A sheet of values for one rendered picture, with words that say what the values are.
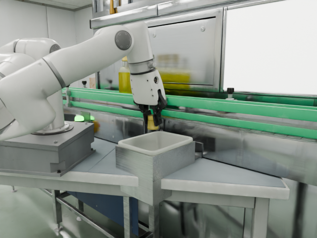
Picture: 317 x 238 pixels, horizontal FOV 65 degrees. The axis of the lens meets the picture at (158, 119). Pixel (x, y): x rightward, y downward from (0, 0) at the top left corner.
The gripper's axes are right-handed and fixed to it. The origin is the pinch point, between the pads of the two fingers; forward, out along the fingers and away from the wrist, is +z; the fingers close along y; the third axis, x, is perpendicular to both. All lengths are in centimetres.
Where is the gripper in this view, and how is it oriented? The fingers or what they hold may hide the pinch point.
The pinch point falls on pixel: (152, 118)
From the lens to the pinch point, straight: 79.5
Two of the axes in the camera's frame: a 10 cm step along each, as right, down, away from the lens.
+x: -6.4, 3.9, -6.6
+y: -7.5, -1.2, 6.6
